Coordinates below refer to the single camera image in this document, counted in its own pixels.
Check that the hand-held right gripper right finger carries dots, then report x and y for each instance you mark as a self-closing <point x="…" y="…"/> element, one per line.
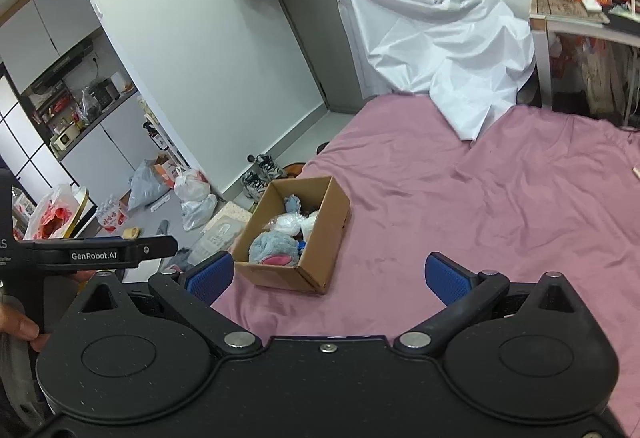
<point x="447" y="279"/>

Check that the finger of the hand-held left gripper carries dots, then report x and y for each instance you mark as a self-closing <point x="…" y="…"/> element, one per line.
<point x="160" y="249"/>

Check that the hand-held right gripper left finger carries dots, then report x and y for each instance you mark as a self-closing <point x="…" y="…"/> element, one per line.
<point x="212" y="277"/>

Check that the large blue pink plush toy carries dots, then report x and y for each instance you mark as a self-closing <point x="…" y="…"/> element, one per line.
<point x="272" y="249"/>

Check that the white stuffed pouch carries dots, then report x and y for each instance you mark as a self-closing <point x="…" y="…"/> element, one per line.
<point x="311" y="224"/>
<point x="290" y="221"/>

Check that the brown cardboard box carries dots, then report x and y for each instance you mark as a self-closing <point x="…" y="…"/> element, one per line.
<point x="320" y="263"/>

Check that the person's left hand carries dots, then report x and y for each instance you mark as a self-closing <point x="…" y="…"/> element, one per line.
<point x="20" y="324"/>

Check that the yellow slipper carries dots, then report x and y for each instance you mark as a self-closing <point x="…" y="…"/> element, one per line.
<point x="132" y="232"/>

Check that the round gold-rimmed table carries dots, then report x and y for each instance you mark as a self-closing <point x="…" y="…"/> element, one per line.
<point x="82" y="213"/>

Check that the red filled plastic bag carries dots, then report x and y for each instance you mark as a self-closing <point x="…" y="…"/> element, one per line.
<point x="52" y="215"/>

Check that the floral packaged bag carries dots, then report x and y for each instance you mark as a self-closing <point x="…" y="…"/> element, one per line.
<point x="227" y="228"/>

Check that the pack of water bottles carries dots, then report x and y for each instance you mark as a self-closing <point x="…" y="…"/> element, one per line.
<point x="111" y="216"/>

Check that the clear plastic bag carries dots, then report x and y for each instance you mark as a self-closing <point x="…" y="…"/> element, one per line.
<point x="199" y="213"/>

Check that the grey plastic bag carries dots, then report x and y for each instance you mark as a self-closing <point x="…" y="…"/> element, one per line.
<point x="147" y="185"/>

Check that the white red plastic bag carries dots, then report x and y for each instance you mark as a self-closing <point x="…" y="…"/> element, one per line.
<point x="192" y="185"/>

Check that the orange white carton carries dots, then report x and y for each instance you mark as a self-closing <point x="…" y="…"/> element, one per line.
<point x="167" y="170"/>

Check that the grey white sneaker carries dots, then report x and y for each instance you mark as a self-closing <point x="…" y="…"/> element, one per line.
<point x="254" y="187"/>
<point x="270" y="166"/>

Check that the black spray bottle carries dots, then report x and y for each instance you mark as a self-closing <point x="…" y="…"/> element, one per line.
<point x="151" y="134"/>

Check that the white kitchen cabinet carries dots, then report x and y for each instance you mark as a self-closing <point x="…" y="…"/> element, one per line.
<point x="115" y="138"/>

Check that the black slipper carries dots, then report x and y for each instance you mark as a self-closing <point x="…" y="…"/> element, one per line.
<point x="322" y="148"/>

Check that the black range hood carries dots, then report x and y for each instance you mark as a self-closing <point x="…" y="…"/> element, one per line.
<point x="62" y="68"/>

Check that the white cloth cover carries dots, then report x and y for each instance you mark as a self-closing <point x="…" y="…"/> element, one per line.
<point x="425" y="43"/>

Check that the grey door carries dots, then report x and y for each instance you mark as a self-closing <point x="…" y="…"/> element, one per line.
<point x="330" y="43"/>

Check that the white desk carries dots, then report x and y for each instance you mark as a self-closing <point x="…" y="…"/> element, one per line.
<point x="570" y="20"/>

